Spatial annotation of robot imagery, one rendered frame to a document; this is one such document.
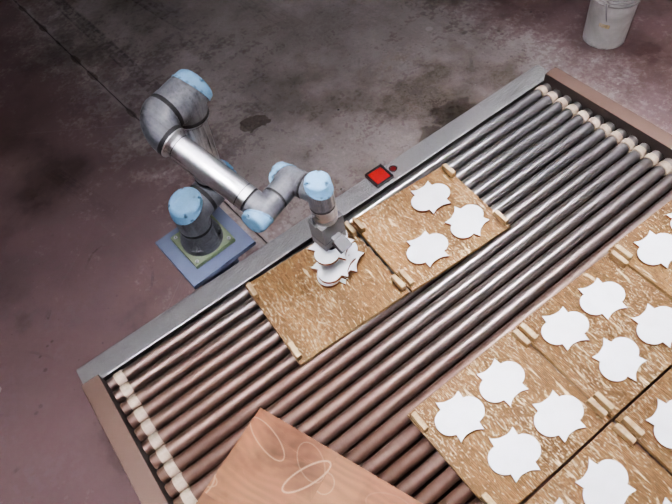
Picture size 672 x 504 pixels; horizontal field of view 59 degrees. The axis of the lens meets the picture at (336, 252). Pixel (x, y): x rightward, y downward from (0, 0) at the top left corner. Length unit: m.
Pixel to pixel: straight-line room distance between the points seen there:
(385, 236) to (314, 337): 0.43
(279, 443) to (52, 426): 1.72
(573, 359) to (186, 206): 1.27
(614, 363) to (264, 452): 0.99
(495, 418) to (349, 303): 0.55
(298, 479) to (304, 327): 0.49
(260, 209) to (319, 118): 2.25
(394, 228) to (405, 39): 2.47
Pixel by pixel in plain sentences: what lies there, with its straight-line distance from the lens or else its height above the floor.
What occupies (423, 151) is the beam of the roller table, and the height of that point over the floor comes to 0.92.
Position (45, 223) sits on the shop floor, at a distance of 3.88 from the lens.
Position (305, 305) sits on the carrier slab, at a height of 0.94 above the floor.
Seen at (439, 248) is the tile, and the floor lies 0.95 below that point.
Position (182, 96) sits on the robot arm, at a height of 1.52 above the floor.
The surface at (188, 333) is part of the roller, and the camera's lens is 1.97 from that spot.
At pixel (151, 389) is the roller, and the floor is 0.92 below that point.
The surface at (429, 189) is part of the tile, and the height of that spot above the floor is 0.95.
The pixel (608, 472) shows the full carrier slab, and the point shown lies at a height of 0.95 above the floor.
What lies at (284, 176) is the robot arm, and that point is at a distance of 1.65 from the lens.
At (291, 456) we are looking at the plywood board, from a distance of 1.61.
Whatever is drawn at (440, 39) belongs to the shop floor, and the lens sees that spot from 4.31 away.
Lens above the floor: 2.56
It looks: 55 degrees down
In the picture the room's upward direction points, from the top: 12 degrees counter-clockwise
